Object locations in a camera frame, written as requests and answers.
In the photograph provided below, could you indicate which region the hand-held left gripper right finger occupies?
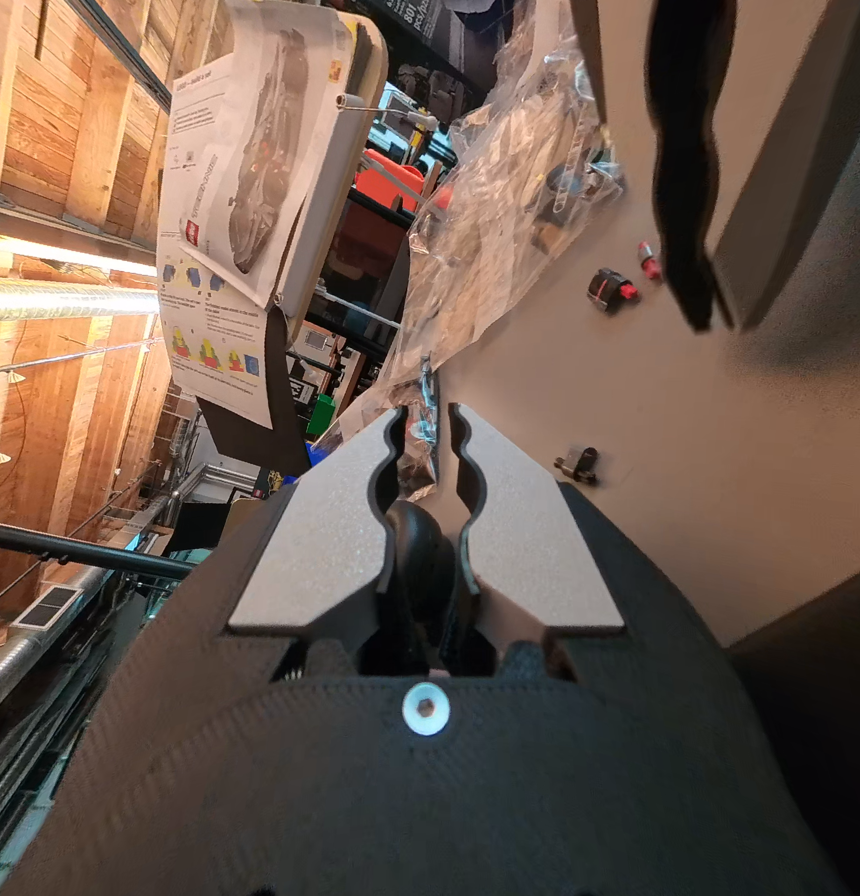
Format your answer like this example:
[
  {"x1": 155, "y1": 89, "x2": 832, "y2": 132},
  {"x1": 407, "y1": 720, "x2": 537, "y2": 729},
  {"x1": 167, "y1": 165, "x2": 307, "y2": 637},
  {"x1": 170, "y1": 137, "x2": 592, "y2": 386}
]
[{"x1": 448, "y1": 402, "x2": 627, "y2": 678}]

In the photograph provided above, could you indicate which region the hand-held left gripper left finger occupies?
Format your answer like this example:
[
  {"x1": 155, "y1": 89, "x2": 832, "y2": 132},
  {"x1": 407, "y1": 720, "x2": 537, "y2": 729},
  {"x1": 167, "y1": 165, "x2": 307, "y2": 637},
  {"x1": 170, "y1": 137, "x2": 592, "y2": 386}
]
[{"x1": 227, "y1": 404, "x2": 431, "y2": 678}]

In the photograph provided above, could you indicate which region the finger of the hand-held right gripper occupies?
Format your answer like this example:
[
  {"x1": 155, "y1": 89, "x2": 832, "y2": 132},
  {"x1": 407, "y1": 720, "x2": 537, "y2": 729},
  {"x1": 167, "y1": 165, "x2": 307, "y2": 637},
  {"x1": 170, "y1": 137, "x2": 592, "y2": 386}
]
[
  {"x1": 710, "y1": 0, "x2": 860, "y2": 333},
  {"x1": 570, "y1": 0, "x2": 736, "y2": 335}
]

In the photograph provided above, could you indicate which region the black round lego piece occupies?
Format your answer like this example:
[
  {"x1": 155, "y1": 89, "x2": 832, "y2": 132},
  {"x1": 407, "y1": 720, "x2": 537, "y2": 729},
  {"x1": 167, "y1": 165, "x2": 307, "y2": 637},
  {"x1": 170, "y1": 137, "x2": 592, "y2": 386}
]
[{"x1": 384, "y1": 500, "x2": 460, "y2": 634}]

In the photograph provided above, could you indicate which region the small dark grey lego piece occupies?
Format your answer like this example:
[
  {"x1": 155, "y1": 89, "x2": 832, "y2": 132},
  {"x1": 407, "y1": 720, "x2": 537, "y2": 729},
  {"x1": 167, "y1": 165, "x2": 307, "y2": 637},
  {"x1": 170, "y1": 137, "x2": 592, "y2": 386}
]
[{"x1": 553, "y1": 446, "x2": 601, "y2": 486}]

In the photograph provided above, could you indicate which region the lego instruction booklet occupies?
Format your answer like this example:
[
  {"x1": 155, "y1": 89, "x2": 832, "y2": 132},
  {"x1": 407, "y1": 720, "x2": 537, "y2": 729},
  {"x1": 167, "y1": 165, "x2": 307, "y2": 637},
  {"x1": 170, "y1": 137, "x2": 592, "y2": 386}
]
[{"x1": 155, "y1": 0, "x2": 355, "y2": 431}]

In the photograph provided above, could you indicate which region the green box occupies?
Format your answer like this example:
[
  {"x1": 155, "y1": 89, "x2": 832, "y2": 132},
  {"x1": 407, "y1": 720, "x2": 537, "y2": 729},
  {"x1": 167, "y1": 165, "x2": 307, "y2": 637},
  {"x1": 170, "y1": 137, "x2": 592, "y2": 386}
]
[{"x1": 304, "y1": 392, "x2": 337, "y2": 439}]

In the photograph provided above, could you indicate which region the black sheet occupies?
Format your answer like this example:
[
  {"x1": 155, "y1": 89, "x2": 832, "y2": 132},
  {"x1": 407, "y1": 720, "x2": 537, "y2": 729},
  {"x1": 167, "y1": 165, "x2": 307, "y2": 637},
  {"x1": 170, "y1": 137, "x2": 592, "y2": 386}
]
[{"x1": 192, "y1": 308, "x2": 313, "y2": 478}]

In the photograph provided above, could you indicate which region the clear bag with white label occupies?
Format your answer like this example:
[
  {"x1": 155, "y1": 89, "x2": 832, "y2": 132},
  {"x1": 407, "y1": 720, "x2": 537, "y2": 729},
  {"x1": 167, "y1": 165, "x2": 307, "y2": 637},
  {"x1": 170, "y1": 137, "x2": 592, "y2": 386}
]
[{"x1": 395, "y1": 0, "x2": 628, "y2": 372}]

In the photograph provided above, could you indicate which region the black pole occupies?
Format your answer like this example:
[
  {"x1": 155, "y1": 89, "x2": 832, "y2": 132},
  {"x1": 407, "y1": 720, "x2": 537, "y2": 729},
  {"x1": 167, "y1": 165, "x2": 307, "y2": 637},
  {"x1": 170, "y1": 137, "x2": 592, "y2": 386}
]
[{"x1": 0, "y1": 521, "x2": 194, "y2": 581}]

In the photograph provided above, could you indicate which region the white vent grille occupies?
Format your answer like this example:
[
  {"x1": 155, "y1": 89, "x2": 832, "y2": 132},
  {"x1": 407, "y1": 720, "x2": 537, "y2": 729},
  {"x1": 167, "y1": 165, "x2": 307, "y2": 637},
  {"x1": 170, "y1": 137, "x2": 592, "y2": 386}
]
[{"x1": 10, "y1": 586, "x2": 85, "y2": 631}]

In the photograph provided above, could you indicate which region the orange plastic object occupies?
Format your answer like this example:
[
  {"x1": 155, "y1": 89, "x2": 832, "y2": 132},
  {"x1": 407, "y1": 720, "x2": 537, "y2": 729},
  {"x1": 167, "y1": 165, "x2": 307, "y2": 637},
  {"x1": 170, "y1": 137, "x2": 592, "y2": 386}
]
[{"x1": 353, "y1": 167, "x2": 428, "y2": 212}]

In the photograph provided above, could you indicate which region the fluorescent ceiling light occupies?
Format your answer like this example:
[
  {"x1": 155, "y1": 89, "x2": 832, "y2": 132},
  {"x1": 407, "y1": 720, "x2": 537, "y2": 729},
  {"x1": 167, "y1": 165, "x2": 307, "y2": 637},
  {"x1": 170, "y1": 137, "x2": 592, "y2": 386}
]
[{"x1": 0, "y1": 231, "x2": 159, "y2": 280}]

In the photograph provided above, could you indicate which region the silver flexible duct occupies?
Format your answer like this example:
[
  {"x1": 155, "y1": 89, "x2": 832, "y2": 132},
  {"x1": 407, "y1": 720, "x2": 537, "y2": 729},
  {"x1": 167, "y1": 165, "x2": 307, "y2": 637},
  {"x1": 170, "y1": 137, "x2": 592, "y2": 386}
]
[{"x1": 0, "y1": 560, "x2": 117, "y2": 725}]

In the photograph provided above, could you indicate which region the white wire page holder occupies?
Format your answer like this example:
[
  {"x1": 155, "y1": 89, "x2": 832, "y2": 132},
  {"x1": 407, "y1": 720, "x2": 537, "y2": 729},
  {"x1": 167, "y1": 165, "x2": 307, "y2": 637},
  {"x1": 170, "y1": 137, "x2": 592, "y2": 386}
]
[{"x1": 335, "y1": 92, "x2": 439, "y2": 134}]

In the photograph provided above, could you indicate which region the silver ventilation duct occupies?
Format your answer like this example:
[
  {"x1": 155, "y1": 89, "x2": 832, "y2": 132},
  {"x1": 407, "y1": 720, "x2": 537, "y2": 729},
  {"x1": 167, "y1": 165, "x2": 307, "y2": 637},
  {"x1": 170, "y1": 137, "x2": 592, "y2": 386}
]
[{"x1": 0, "y1": 276, "x2": 162, "y2": 324}]

